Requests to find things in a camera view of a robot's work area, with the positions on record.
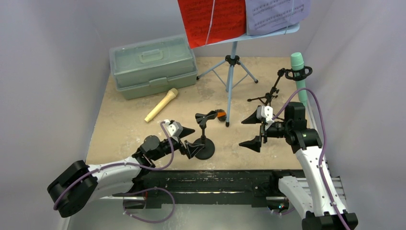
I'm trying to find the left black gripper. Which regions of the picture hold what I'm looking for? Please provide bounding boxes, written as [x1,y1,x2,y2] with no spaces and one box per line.
[151,126,203,161]

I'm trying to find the black round-base microphone stand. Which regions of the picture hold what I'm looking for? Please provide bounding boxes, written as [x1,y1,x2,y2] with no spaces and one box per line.
[194,110,217,160]

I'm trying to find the cream yellow microphone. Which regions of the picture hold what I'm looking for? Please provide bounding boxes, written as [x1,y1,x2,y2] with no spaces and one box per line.
[144,88,179,123]

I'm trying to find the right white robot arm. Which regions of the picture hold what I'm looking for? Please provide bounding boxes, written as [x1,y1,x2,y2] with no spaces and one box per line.
[239,102,358,230]

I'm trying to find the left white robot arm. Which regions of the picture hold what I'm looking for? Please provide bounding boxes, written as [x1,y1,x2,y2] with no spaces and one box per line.
[47,125,204,218]

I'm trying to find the orange black hex key set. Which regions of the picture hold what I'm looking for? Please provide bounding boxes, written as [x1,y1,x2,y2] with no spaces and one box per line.
[215,109,227,122]

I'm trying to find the black tripod microphone stand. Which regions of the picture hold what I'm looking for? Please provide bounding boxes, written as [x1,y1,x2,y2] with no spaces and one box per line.
[247,66,313,106]

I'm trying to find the light blue music stand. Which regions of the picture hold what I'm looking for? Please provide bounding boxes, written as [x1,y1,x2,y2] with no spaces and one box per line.
[196,23,300,127]

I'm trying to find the mint green microphone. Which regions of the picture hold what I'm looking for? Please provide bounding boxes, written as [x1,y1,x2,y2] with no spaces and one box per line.
[290,52,308,107]

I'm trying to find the grey-green plastic toolbox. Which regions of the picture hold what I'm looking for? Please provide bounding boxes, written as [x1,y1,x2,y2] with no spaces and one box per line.
[109,34,198,100]

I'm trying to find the lavender sheet music page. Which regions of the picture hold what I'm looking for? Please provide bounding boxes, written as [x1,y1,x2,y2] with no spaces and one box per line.
[245,0,312,35]

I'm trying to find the red sheet music page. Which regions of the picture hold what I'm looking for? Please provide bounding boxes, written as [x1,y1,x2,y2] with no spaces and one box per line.
[177,0,246,48]

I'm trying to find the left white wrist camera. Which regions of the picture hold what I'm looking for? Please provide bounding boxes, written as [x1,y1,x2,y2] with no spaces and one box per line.
[163,119,183,138]

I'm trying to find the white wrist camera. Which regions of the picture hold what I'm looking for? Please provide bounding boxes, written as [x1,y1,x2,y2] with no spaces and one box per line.
[256,105,274,130]
[163,119,183,138]

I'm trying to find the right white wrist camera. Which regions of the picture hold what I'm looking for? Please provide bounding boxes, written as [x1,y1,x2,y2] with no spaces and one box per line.
[256,105,274,130]

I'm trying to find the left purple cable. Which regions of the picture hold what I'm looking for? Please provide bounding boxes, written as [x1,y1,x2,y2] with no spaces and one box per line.
[52,121,176,225]

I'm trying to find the purple cable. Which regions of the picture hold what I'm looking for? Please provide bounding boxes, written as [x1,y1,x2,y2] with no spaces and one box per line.
[272,88,353,230]
[52,121,176,225]

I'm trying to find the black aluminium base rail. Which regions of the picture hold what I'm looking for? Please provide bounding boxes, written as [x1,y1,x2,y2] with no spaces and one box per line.
[109,170,309,209]

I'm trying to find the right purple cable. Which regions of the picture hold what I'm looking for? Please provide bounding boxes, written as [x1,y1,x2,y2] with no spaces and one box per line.
[272,88,353,230]

